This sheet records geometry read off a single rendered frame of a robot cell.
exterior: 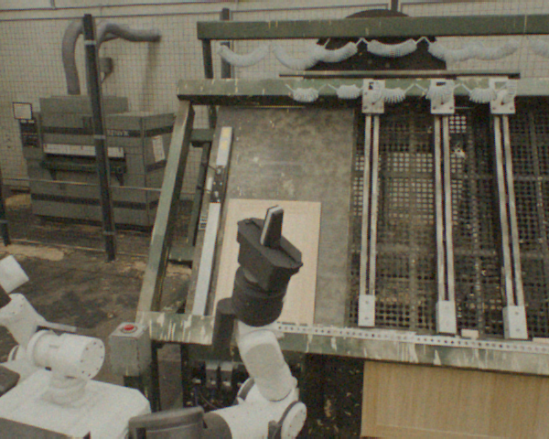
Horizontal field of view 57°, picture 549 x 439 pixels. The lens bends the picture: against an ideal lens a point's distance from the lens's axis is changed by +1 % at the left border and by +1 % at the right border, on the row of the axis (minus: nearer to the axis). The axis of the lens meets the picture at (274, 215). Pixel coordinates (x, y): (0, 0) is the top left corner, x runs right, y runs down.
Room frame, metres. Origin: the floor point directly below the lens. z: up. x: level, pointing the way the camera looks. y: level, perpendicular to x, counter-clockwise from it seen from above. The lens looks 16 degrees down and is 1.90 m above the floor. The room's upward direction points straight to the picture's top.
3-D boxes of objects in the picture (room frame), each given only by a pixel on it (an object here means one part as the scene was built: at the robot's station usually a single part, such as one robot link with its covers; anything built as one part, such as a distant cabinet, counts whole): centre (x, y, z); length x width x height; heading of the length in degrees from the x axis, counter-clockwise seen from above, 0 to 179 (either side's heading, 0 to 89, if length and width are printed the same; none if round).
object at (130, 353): (1.79, 0.58, 0.84); 0.12 x 0.12 x 0.18; 81
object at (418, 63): (2.89, -0.55, 1.85); 0.80 x 0.06 x 0.80; 81
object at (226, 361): (1.79, 0.13, 0.69); 0.50 x 0.14 x 0.24; 81
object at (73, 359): (0.75, 0.35, 1.44); 0.10 x 0.07 x 0.09; 71
